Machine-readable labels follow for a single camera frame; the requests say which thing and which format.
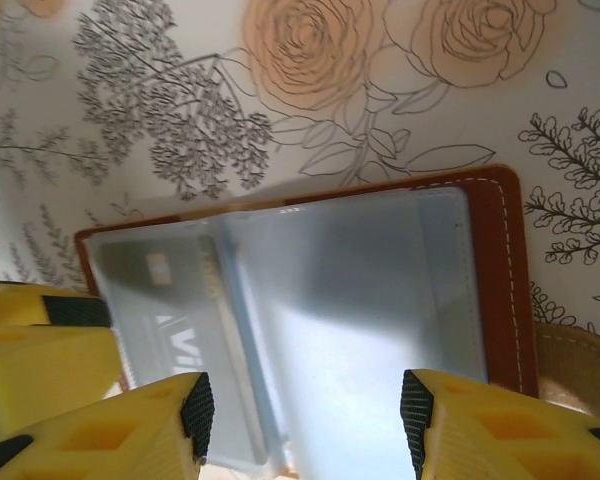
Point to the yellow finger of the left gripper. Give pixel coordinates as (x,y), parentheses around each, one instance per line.
(15,307)
(45,370)

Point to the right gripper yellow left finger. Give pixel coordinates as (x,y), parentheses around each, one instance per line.
(130,440)

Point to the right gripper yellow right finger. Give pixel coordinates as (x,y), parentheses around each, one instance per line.
(505,440)

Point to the grey Visa credit card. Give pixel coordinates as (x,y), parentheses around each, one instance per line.
(180,300)

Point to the brown leather card holder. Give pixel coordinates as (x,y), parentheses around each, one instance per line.
(495,250)

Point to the floral table cover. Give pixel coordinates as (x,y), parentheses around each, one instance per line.
(130,150)

